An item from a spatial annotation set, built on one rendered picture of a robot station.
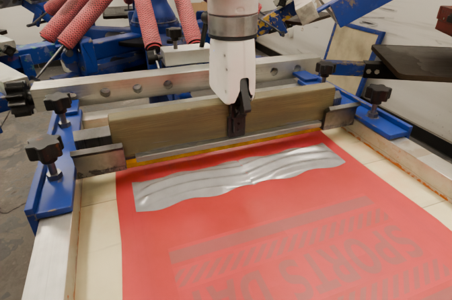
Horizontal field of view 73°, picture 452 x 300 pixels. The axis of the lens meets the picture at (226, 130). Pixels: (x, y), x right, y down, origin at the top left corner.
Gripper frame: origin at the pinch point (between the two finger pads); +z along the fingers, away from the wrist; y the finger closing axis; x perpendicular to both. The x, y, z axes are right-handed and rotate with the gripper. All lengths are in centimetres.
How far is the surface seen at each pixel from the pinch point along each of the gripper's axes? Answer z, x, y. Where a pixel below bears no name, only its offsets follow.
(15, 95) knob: -2.2, -37.3, -21.1
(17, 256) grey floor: 101, -80, -83
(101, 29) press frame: 0, -21, -93
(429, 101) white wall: 71, 199, -101
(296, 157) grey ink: 5.3, 9.5, 7.3
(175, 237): 5.8, -14.3, 16.9
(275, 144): 6.1, 8.5, 1.2
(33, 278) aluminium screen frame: 2.2, -29.0, 20.4
